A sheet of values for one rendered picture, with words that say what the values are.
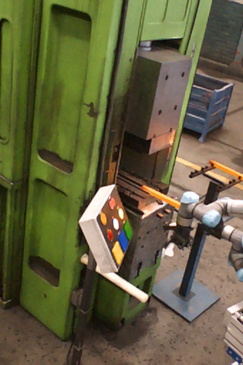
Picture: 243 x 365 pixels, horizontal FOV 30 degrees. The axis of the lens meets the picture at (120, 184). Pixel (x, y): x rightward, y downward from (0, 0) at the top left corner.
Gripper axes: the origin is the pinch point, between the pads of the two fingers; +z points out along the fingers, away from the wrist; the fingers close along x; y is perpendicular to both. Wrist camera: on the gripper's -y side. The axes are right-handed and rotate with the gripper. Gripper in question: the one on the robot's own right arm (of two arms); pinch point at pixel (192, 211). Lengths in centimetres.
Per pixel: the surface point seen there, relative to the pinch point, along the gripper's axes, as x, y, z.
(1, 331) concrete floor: -68, 99, 75
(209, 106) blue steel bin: 341, 53, 165
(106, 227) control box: -65, -12, 10
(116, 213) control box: -50, -11, 16
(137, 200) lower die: -12.2, 2.3, 28.7
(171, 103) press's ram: 0, -54, 27
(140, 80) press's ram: -17, -65, 37
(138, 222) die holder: -16.0, 12.4, 23.3
